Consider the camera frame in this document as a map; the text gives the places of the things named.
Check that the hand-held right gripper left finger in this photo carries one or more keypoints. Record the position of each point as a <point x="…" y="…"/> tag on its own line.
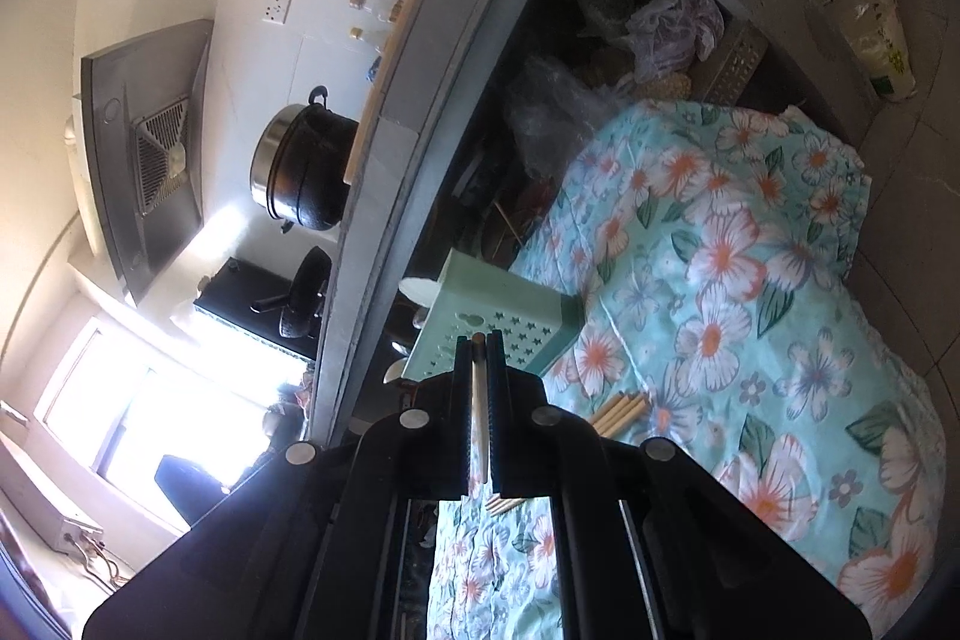
<point x="465" y="400"/>

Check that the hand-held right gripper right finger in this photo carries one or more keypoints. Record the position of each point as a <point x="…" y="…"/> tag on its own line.
<point x="496" y="400"/>

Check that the mint green utensil holder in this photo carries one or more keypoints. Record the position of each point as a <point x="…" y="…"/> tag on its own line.
<point x="517" y="310"/>

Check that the window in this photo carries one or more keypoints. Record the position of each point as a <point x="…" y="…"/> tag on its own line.
<point x="172" y="400"/>

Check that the white plastic rice paddle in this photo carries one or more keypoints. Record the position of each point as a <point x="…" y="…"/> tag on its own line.
<point x="416" y="293"/>

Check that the thin bamboo sticks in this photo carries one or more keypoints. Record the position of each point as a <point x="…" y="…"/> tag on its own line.
<point x="514" y="224"/>

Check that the black gas stove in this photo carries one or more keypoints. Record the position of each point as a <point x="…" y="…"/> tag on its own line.
<point x="232" y="302"/>

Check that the grey concrete counter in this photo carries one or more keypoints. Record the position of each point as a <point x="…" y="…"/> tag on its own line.
<point x="390" y="220"/>

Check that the black frying pan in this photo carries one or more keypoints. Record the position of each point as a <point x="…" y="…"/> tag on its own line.
<point x="300" y="295"/>

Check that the floral blue cloth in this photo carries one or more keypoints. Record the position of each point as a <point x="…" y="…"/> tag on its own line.
<point x="735" y="280"/>

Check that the black pot with steel lid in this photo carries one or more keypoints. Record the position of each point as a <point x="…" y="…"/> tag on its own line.
<point x="307" y="160"/>

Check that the clear plastic bag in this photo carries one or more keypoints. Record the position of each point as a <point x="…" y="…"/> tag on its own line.
<point x="555" y="115"/>

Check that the long wooden cutting board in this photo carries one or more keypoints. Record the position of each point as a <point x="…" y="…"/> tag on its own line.
<point x="382" y="85"/>

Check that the steel range hood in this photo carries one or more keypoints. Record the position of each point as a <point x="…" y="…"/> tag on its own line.
<point x="142" y="160"/>

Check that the blue plastic bag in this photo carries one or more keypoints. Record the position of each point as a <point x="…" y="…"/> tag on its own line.
<point x="376" y="70"/>

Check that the beige grain bag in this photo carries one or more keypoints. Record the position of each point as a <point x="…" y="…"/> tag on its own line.
<point x="645" y="78"/>

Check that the clear corked glass bottle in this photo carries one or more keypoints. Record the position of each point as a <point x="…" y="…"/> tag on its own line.
<point x="371" y="6"/>

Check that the perforated metal tray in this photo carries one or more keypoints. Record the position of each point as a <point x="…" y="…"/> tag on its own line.
<point x="731" y="66"/>

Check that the purple white plastic bag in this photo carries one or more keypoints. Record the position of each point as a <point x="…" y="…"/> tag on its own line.
<point x="675" y="25"/>

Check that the white wall socket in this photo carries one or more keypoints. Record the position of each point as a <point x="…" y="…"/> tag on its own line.
<point x="277" y="9"/>

